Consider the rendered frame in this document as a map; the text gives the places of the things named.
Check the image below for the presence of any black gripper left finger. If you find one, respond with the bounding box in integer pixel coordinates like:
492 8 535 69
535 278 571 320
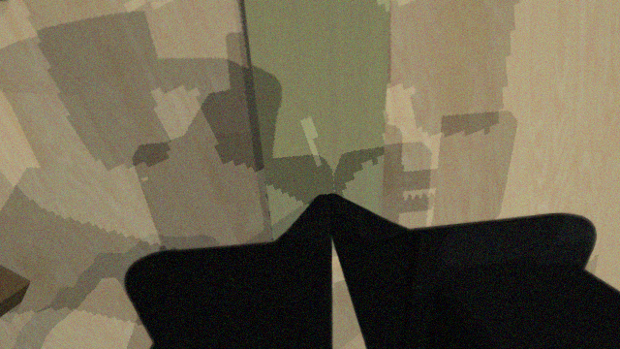
124 194 333 349

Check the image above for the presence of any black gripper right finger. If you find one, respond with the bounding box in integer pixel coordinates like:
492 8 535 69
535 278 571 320
327 193 597 349

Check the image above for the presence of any brown cube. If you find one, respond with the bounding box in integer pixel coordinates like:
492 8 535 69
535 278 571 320
0 268 30 318

